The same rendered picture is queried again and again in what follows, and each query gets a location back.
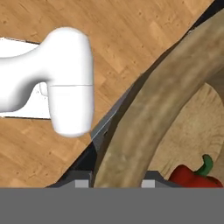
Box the tan wooden bowl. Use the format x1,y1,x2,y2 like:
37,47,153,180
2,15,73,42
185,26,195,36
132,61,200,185
93,8,224,189

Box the white curved tap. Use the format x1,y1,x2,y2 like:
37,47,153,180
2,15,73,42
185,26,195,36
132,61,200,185
0,26,95,138

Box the red bell pepper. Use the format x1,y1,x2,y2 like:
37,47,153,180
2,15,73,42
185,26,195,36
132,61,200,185
168,154,224,189

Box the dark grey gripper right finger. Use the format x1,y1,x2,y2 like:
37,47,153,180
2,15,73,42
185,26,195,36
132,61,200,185
141,170,184,189

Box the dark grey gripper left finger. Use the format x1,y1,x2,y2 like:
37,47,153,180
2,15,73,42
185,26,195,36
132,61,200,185
45,170,95,189

